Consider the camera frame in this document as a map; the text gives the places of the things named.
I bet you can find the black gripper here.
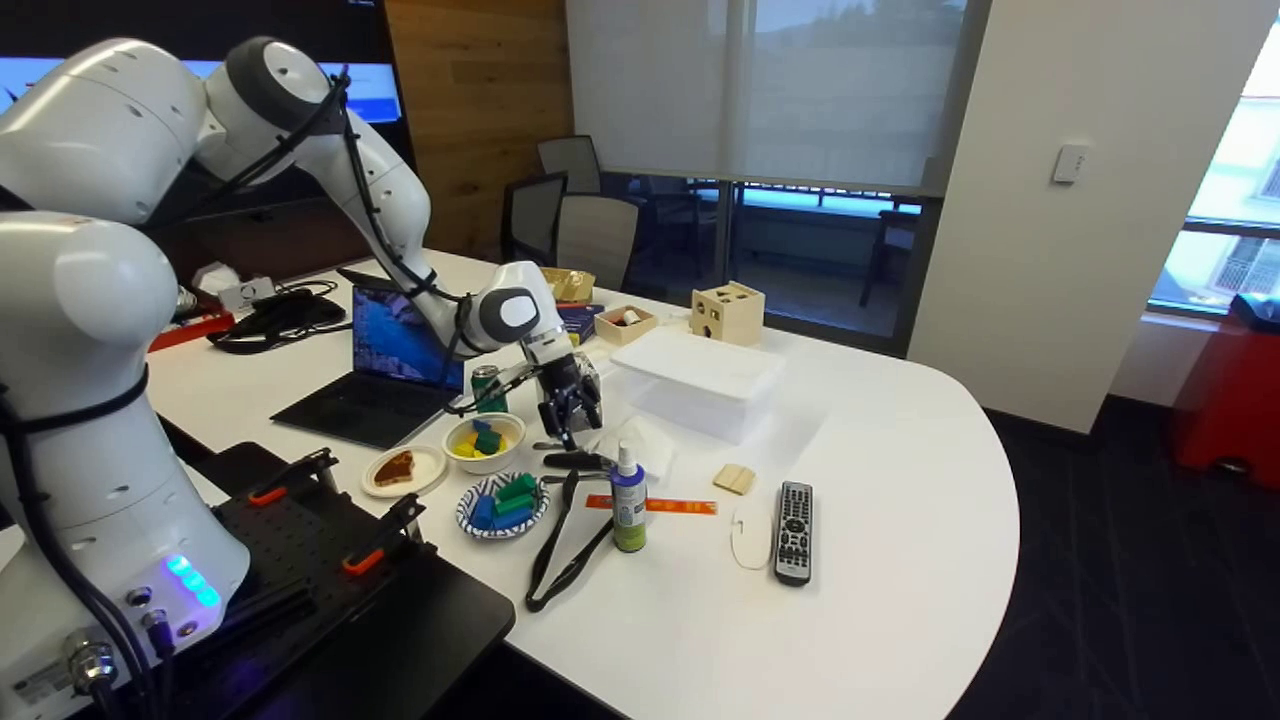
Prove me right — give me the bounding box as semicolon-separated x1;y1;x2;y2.
525;340;608;438

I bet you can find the white bowl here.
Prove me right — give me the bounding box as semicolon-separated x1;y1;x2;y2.
439;412;532;481

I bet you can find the blue patterned paper plate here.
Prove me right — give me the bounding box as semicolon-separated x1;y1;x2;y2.
454;466;550;546

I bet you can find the black mounting plate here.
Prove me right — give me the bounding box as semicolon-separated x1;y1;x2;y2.
112;434;521;720

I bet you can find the green soda can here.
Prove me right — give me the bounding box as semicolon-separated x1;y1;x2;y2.
466;361;513;416

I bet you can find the blue book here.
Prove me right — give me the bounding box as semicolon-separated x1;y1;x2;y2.
557;300;604;351

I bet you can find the small wooden tray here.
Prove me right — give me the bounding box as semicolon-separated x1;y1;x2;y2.
592;300;663;351

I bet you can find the basket of items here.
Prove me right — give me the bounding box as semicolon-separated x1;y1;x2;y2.
541;265;599;313

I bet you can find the orange ruler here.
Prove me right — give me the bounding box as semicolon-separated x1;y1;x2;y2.
584;493;721;518

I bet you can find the white box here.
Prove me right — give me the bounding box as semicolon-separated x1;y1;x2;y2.
608;323;790;447

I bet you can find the small wooden square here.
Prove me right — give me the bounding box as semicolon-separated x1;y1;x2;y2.
709;459;760;498

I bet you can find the grey office chair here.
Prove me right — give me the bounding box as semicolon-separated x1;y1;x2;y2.
496;173;572;268
535;133;608;200
550;190;645;296

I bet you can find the wooden shape sorter cube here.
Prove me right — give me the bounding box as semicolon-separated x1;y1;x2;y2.
683;278;773;351

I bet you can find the black laptop blue screen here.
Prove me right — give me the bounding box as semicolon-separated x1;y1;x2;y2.
268;271;472;453

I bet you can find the grey remote control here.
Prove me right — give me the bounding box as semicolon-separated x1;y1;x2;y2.
768;477;819;593

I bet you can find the white roller blind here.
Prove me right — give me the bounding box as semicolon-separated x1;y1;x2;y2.
563;0;994;203

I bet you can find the red object on table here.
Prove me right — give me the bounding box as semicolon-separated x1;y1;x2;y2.
145;308;241;356

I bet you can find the red furniture piece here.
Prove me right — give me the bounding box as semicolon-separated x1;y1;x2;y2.
1166;315;1280;498

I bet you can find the black handled tool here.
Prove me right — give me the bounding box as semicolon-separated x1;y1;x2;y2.
532;434;621;481

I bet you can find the black strap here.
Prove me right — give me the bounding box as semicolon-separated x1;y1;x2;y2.
521;465;621;614

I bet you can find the black clamp orange handle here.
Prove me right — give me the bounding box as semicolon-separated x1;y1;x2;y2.
241;442;345;515
335;493;433;582

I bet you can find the black cable bundle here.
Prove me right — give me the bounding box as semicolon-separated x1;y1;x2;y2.
203;278;350;361

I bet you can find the wall TV monitor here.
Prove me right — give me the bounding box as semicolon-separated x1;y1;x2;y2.
0;0;421;203

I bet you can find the white light switch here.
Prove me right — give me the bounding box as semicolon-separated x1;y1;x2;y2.
1049;134;1094;190

